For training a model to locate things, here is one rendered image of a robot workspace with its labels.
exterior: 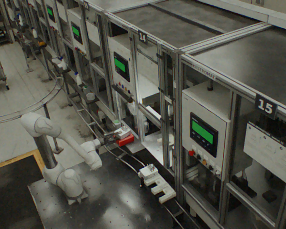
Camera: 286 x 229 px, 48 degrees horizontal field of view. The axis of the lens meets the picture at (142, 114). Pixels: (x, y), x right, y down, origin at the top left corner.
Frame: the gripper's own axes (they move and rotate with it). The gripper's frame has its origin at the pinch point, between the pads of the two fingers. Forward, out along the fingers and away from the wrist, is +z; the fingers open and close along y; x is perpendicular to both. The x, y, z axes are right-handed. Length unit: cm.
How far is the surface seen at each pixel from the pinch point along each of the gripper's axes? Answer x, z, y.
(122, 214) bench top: -58, -30, -32
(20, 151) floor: 167, -81, -100
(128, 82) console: -1, 15, 51
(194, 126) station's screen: -96, 12, 63
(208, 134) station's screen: -109, 12, 65
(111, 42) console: 24, 15, 80
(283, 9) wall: 127, 374, 12
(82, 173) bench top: 5, -40, -32
